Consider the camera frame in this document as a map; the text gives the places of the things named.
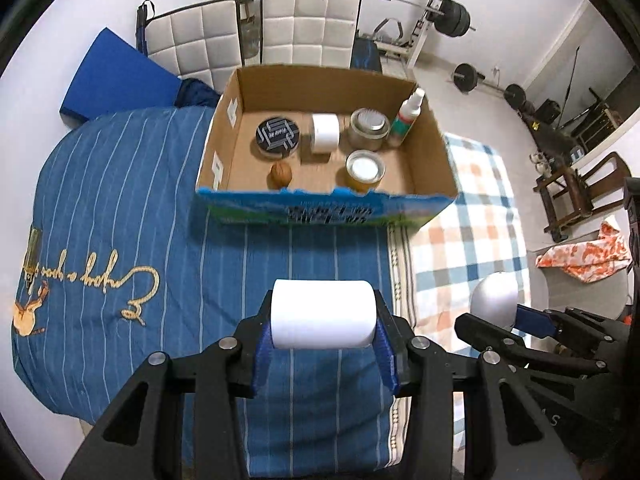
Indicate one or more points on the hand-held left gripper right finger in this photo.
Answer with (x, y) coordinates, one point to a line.
(387, 360)

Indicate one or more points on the glass jar with white lid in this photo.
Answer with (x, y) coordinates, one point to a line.
(365, 169)

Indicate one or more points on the glass jar with grey lid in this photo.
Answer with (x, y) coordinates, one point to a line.
(369, 127)

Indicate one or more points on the pair of light shoes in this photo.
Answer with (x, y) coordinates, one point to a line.
(541, 162)

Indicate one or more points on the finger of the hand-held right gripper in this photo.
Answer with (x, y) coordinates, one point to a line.
(535, 321)
(480, 332)

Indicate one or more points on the grey chair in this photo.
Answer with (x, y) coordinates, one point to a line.
(555, 285)

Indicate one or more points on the blue foam mat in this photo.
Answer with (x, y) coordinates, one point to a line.
(115, 77)

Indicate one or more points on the cardboard box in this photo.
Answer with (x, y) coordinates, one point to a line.
(320, 205)

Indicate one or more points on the white spray bottle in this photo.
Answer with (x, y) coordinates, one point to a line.
(405, 122)

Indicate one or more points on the black round tin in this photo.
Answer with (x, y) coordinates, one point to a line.
(277, 136)

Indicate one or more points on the large white roll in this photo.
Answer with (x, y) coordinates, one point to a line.
(326, 132)

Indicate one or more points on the translucent water jug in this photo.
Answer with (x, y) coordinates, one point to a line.
(250, 35)

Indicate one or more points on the dark wooden chair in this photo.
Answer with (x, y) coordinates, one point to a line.
(575, 195)

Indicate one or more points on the orange patterned cloth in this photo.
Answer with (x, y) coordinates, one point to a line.
(585, 257)

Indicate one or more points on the dark blue cloth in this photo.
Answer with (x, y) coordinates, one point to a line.
(197, 94)

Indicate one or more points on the brown walnut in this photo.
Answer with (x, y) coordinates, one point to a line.
(280, 174)

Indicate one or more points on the white oval container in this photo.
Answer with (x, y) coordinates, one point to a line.
(492, 297)

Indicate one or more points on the checked blanket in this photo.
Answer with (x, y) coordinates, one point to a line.
(470, 240)

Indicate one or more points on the short barbell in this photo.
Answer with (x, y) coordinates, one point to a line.
(465, 77)

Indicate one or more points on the long barbell with black plates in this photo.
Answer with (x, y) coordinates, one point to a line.
(452, 15)

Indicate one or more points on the small white cylinder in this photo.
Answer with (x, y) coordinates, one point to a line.
(322, 315)

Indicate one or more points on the white quilted chair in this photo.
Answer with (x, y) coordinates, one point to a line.
(195, 42)
(310, 25)

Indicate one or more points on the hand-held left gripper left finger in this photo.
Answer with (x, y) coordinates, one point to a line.
(262, 360)

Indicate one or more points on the blue striped blanket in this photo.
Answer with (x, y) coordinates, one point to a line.
(125, 200)

